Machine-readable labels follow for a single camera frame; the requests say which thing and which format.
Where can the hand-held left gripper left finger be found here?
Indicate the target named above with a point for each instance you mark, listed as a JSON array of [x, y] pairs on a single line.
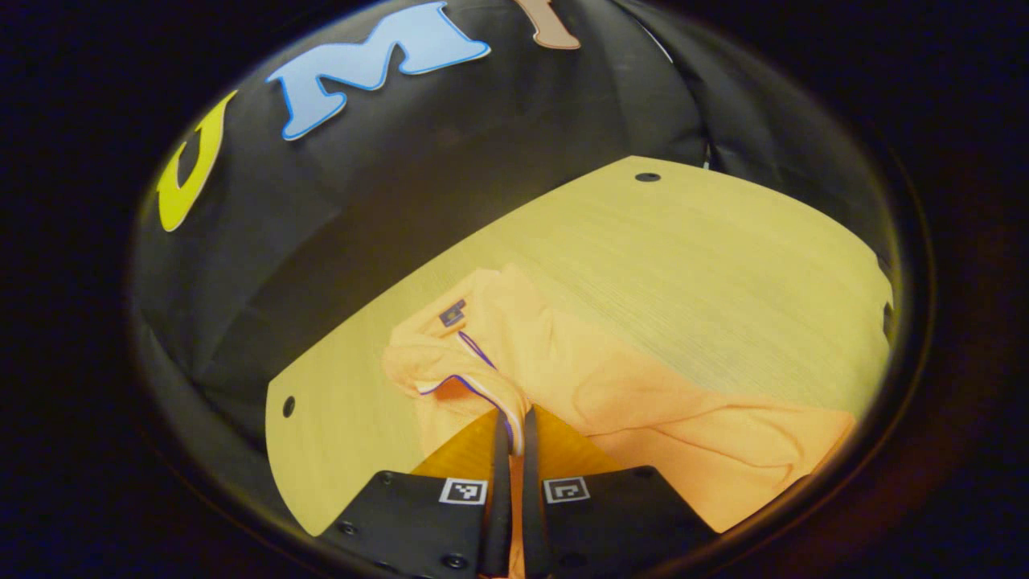
[[498, 515]]

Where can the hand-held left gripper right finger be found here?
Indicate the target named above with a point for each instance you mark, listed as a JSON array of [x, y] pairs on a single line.
[[532, 515]]

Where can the orange T-shirt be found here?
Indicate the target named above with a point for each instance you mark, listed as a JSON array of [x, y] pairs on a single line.
[[643, 402]]

